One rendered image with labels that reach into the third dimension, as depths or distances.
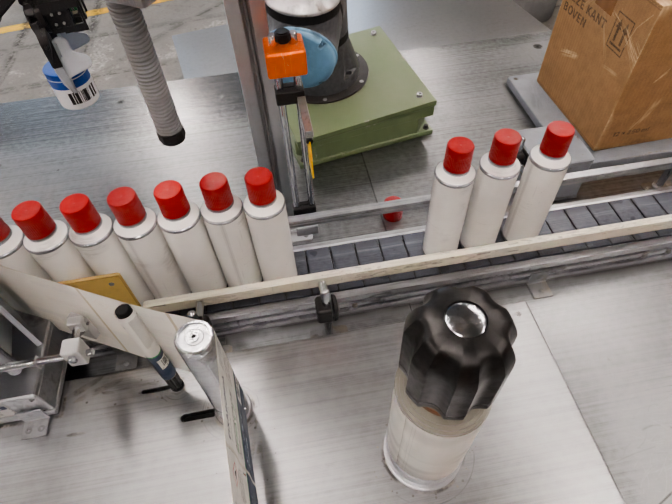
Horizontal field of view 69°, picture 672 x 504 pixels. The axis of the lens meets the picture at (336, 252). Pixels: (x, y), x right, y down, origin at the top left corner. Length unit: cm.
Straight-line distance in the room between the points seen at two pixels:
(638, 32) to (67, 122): 110
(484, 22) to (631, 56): 57
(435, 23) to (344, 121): 55
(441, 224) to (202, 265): 32
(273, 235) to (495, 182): 29
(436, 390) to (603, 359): 45
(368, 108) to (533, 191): 39
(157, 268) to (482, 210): 44
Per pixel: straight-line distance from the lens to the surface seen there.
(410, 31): 138
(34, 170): 116
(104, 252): 65
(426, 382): 36
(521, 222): 76
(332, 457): 62
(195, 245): 63
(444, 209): 66
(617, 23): 99
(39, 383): 69
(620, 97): 99
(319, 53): 79
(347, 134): 95
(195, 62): 133
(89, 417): 71
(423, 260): 71
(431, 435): 44
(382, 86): 103
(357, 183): 93
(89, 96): 103
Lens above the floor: 147
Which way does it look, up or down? 52 degrees down
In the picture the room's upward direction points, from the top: 4 degrees counter-clockwise
